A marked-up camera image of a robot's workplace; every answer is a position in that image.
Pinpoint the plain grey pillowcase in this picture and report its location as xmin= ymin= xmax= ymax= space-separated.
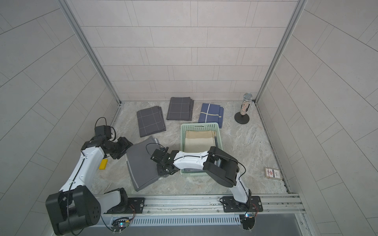
xmin=126 ymin=136 xmax=162 ymax=192

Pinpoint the beige and grey pillowcase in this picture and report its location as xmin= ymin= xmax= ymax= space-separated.
xmin=182 ymin=131 xmax=217 ymax=153

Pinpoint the dark grey checked pillowcase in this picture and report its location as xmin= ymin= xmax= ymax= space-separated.
xmin=166 ymin=97 xmax=194 ymax=121
xmin=136 ymin=106 xmax=166 ymax=138

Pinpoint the light green plastic basket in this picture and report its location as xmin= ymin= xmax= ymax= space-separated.
xmin=180 ymin=122 xmax=224 ymax=177

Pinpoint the blue pillowcase yellow stripe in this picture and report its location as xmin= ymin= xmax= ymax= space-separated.
xmin=198 ymin=103 xmax=224 ymax=128

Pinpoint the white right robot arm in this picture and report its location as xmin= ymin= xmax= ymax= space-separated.
xmin=151 ymin=146 xmax=249 ymax=204

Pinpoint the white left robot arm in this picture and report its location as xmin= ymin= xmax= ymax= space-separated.
xmin=45 ymin=125 xmax=133 ymax=236

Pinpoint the dark grey checked pillowcase back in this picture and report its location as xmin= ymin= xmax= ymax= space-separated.
xmin=166 ymin=97 xmax=194 ymax=121

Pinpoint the yellow small block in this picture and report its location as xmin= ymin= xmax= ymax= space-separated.
xmin=98 ymin=159 xmax=108 ymax=170

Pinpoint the left green circuit board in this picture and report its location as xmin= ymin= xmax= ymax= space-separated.
xmin=111 ymin=217 xmax=130 ymax=233

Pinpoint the right round circuit board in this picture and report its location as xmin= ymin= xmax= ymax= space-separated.
xmin=239 ymin=214 xmax=256 ymax=231

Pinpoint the small printed card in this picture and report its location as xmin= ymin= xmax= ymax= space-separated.
xmin=264 ymin=167 xmax=283 ymax=181

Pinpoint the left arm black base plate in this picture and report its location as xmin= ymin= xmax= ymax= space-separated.
xmin=105 ymin=197 xmax=145 ymax=214

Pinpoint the aluminium front rail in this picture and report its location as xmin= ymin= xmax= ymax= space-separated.
xmin=94 ymin=194 xmax=306 ymax=230

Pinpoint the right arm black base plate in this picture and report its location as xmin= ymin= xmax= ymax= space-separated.
xmin=220 ymin=195 xmax=263 ymax=213

